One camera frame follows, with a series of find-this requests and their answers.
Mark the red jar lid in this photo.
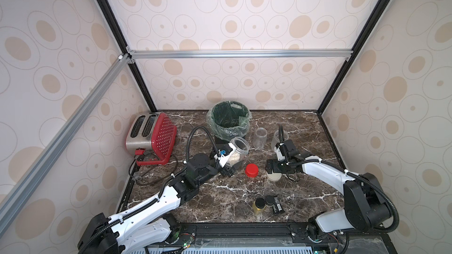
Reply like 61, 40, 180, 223
245, 163, 259, 178

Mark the red lid oatmeal jar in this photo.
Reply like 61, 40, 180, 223
253, 128, 268, 149

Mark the clear oatmeal jar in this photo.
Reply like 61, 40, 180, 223
270, 130, 289, 151

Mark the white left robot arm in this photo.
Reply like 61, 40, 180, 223
77, 137, 249, 254

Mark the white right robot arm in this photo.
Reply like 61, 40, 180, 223
266, 126, 400, 241

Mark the black trash bin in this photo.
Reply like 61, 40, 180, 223
214, 136, 231, 145

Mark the dark spice jar black lid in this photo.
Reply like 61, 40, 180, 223
265, 195, 275, 210

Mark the small black box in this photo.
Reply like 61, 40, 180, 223
273, 196, 285, 215

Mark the yellow spice jar black lid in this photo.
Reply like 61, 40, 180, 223
253, 198, 266, 215

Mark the red polka dot toaster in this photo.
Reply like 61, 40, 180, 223
125, 112, 177, 167

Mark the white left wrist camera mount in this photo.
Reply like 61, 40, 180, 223
214, 143, 235, 168

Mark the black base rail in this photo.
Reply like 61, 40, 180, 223
153, 221, 396, 254

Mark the black toaster power cord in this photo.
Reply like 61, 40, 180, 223
128, 153, 179, 187

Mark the aluminium frame rail back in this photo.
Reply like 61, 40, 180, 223
120, 49, 353, 62

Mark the aluminium frame rail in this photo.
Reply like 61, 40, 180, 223
120, 49, 353, 62
1, 54, 130, 235

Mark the aluminium frame rail left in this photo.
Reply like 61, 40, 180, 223
1, 54, 130, 235

